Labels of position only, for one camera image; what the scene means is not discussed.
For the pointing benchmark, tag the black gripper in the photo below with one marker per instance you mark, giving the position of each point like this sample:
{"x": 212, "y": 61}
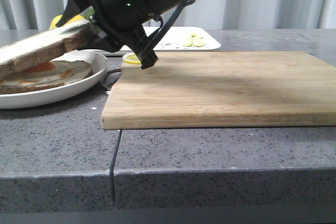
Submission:
{"x": 121, "y": 21}

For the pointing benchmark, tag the white rectangular tray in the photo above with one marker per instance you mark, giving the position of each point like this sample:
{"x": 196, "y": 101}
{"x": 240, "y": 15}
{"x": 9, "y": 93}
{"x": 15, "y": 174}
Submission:
{"x": 173, "y": 39}

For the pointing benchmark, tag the green lime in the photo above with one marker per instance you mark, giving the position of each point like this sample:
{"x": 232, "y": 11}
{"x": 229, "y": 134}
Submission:
{"x": 87, "y": 13}

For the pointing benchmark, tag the yellow lemon front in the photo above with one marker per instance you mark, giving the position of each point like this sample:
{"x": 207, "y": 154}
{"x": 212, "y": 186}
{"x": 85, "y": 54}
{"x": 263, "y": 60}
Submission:
{"x": 57, "y": 18}

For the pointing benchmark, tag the lemon slice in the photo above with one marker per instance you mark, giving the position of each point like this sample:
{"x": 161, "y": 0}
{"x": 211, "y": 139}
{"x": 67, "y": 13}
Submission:
{"x": 131, "y": 59}

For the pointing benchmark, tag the fried egg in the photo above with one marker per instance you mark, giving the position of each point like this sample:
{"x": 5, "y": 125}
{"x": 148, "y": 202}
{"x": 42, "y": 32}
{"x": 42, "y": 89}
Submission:
{"x": 44, "y": 73}

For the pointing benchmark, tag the grey curtain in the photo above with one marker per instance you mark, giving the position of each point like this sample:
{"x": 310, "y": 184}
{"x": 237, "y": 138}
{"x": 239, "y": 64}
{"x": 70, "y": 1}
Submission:
{"x": 207, "y": 14}

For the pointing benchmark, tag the yellow plastic fork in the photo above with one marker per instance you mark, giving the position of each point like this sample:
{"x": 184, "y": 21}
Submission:
{"x": 188, "y": 40}

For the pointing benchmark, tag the yellow plastic knife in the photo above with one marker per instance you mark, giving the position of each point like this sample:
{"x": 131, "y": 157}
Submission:
{"x": 197, "y": 40}

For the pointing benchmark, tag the wooden cutting board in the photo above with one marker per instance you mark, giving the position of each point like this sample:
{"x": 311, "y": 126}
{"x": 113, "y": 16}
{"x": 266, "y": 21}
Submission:
{"x": 223, "y": 89}

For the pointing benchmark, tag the metal board handle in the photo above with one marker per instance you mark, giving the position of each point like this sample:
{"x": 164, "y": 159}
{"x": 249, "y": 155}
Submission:
{"x": 108, "y": 85}

